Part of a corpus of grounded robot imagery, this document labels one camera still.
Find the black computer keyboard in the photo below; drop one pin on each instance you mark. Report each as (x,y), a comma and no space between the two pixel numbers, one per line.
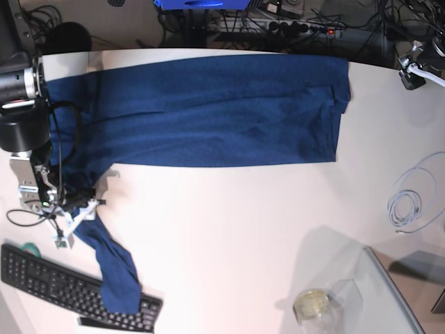
(73,291)

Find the clear glass jar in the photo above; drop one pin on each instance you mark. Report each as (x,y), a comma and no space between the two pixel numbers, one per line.
(313,311)

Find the blue box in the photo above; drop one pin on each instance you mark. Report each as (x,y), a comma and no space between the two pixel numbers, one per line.
(202,4)

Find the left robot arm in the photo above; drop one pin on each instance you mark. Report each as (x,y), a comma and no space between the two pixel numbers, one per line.
(431,13)

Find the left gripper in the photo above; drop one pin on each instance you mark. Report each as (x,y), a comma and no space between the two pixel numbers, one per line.
(426,58)

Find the white power strip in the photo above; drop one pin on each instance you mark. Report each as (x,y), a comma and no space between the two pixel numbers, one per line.
(252,25)

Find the green tape roll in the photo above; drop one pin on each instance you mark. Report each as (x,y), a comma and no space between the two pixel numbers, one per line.
(31,249)

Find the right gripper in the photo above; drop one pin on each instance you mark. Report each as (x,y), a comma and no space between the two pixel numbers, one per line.
(69,201)

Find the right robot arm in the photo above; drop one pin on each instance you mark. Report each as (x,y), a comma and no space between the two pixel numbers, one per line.
(25,123)

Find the dark blue t-shirt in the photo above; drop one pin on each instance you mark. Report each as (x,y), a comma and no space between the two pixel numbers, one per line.
(212,112)

